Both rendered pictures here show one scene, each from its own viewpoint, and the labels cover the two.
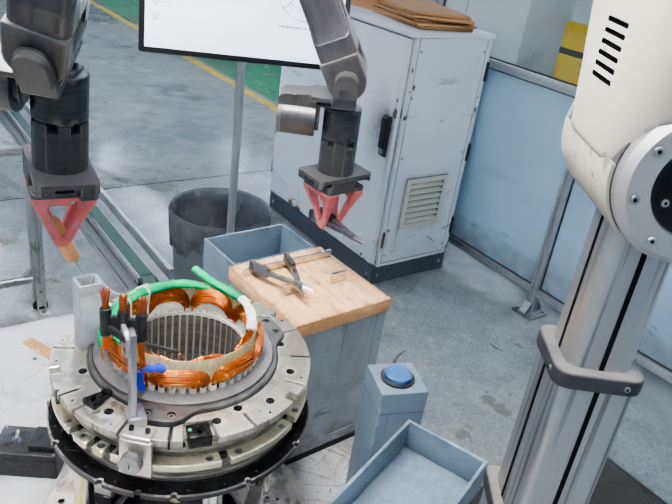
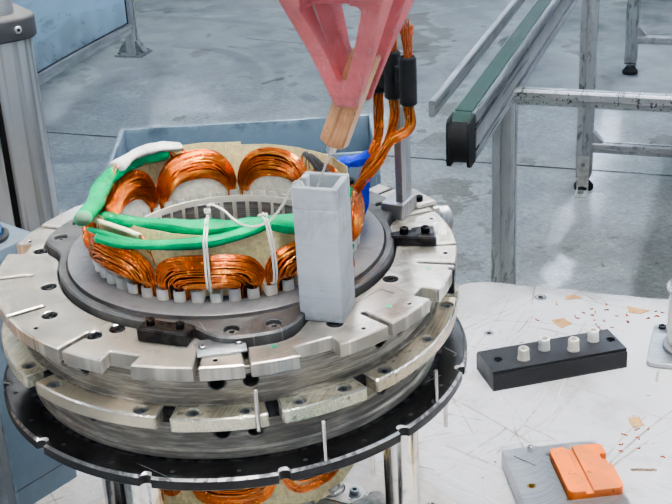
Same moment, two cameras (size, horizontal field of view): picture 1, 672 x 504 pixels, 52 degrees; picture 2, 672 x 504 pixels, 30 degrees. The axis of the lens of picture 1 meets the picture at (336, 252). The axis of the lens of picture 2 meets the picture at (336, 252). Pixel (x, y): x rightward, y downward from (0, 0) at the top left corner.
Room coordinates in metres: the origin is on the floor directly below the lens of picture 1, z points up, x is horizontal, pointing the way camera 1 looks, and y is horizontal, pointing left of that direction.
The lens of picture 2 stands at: (1.06, 0.89, 1.46)
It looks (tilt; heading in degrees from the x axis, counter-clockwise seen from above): 25 degrees down; 238
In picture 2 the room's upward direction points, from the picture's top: 3 degrees counter-clockwise
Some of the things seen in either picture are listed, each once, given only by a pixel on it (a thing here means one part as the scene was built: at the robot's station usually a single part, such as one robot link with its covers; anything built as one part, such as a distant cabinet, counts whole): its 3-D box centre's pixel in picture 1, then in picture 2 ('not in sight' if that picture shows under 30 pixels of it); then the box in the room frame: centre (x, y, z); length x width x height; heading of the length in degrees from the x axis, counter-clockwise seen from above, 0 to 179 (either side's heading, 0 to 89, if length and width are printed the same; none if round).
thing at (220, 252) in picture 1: (254, 309); not in sight; (1.10, 0.14, 0.92); 0.17 x 0.11 x 0.28; 131
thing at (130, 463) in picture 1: (130, 463); (440, 218); (0.53, 0.18, 1.08); 0.03 x 0.01 x 0.03; 87
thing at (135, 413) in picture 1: (136, 377); (396, 137); (0.58, 0.19, 1.15); 0.03 x 0.02 x 0.12; 31
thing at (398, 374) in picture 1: (398, 374); not in sight; (0.81, -0.11, 1.04); 0.04 x 0.04 x 0.01
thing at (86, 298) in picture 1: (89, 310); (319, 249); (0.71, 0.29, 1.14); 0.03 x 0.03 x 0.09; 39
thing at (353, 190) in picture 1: (332, 200); not in sight; (1.03, 0.02, 1.20); 0.07 x 0.07 x 0.09; 41
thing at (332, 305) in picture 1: (308, 288); not in sight; (0.99, 0.04, 1.05); 0.20 x 0.19 x 0.02; 41
